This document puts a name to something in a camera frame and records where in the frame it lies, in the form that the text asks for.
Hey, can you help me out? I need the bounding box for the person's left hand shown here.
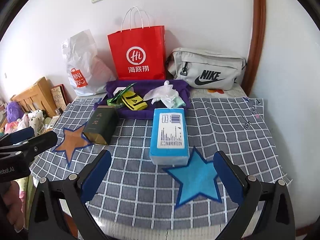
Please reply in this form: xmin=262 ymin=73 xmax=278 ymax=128
xmin=3 ymin=181 xmax=24 ymax=233

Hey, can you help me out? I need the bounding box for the blue wet wipes pack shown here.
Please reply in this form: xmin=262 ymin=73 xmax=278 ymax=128
xmin=149 ymin=108 xmax=190 ymax=166

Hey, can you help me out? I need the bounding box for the blue star marker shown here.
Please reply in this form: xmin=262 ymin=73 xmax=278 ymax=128
xmin=163 ymin=148 xmax=222 ymax=209

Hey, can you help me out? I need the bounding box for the white Miniso plastic bag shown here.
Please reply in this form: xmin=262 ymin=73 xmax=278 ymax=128
xmin=62 ymin=29 xmax=116 ymax=96

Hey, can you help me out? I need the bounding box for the brown wooden door frame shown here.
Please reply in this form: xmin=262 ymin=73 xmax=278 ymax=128
xmin=241 ymin=0 xmax=266 ymax=95

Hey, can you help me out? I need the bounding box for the yellow black sock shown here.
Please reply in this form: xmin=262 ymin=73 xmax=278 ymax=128
xmin=121 ymin=90 xmax=148 ymax=111

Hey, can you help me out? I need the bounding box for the dark green tea tin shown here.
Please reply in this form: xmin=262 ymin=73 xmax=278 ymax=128
xmin=82 ymin=106 xmax=119 ymax=145

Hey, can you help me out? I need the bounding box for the grey checkered cloth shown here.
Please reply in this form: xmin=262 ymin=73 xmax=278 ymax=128
xmin=31 ymin=97 xmax=291 ymax=230

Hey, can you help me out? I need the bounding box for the green tissue pack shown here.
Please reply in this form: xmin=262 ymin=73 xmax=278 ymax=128
xmin=106 ymin=83 xmax=136 ymax=107

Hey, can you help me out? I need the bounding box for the purple towel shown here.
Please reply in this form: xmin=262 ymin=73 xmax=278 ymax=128
xmin=94 ymin=80 xmax=191 ymax=120

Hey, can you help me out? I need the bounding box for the red paper shopping bag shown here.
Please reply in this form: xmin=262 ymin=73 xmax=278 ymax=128
xmin=107 ymin=6 xmax=167 ymax=81

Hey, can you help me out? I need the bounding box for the grey Nike waist bag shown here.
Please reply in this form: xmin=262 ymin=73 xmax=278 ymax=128
xmin=166 ymin=48 xmax=246 ymax=90

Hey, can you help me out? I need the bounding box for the white sponge block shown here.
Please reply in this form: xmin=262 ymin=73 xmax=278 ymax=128
xmin=113 ymin=87 xmax=127 ymax=98

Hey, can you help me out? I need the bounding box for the orange star marker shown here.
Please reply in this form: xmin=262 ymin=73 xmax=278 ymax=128
xmin=53 ymin=123 xmax=93 ymax=167

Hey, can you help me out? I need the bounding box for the white rubber glove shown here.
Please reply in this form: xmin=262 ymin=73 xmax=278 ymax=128
xmin=143 ymin=80 xmax=186 ymax=109

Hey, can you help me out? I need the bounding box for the purple plush toy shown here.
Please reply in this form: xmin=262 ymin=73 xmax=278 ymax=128
xmin=7 ymin=101 xmax=24 ymax=123

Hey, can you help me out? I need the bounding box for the brown framed picture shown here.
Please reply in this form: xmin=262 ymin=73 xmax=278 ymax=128
xmin=50 ymin=84 xmax=68 ymax=111

